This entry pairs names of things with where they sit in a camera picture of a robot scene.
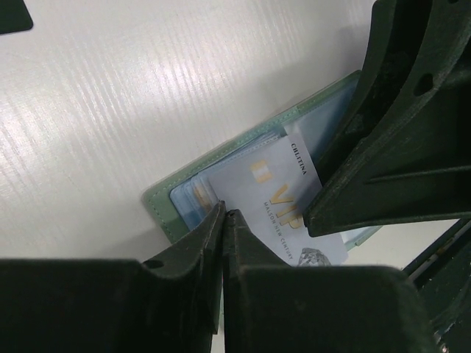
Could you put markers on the white VIP card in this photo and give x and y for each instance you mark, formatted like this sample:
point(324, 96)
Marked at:
point(272, 187)

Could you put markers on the green card holder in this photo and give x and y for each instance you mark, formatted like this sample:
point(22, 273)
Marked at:
point(180, 202)

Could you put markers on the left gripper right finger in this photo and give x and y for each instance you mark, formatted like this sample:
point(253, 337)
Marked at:
point(272, 307)

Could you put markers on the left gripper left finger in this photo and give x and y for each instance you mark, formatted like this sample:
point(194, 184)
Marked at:
point(169, 303)

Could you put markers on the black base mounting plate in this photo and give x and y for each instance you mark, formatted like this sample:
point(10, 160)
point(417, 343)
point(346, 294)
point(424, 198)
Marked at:
point(441, 274)

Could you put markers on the dark credit card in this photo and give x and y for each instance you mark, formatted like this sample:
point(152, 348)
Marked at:
point(14, 17)

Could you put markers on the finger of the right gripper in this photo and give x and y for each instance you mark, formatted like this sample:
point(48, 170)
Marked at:
point(412, 46)
point(413, 166)

